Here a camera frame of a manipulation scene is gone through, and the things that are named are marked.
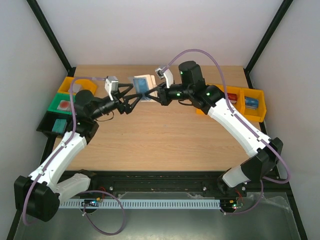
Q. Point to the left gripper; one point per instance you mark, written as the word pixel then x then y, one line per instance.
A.
pixel 125 107

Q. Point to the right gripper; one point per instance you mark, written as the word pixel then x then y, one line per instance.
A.
pixel 162 94

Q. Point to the white card holder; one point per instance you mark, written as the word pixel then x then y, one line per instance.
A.
pixel 150 78

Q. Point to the blue credit card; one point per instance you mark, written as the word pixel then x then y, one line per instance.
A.
pixel 140 85

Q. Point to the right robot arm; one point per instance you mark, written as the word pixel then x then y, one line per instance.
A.
pixel 263 152

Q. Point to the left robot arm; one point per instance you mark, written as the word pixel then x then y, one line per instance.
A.
pixel 40 194

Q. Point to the yellow bin with black cards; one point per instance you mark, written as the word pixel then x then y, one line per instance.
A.
pixel 200 112

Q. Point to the grey holder in yellow bin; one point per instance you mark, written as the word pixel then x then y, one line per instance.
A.
pixel 76 88

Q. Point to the holder with red card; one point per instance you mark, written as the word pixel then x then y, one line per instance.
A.
pixel 64 106

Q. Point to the red card stack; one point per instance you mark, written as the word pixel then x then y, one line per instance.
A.
pixel 233 98

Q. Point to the teal holder in black bin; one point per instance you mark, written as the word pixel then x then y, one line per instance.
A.
pixel 59 126

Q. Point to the yellow bin with red cards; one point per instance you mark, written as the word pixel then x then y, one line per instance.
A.
pixel 240 105

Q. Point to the blue card stack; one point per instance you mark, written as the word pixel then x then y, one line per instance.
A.
pixel 251 103

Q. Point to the yellow bin with blue cards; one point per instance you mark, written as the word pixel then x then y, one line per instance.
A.
pixel 259 114

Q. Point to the yellow bin far left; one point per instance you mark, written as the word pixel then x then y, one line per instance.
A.
pixel 87 84

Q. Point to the green bin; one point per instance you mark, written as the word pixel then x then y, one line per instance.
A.
pixel 56 100

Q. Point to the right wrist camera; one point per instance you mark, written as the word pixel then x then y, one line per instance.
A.
pixel 163 72

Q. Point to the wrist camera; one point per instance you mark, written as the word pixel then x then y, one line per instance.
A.
pixel 111 86
pixel 163 72

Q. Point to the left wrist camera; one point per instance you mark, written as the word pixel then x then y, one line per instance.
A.
pixel 111 86

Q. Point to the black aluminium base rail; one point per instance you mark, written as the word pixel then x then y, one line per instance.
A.
pixel 204 183

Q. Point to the white slotted cable duct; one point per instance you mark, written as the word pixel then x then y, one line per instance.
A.
pixel 135 204

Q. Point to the left black frame post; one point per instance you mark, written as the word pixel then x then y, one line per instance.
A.
pixel 42 20

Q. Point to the black frame post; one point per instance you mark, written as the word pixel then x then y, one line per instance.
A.
pixel 276 20
pixel 42 20

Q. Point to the right black frame post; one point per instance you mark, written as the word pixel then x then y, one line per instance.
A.
pixel 276 20

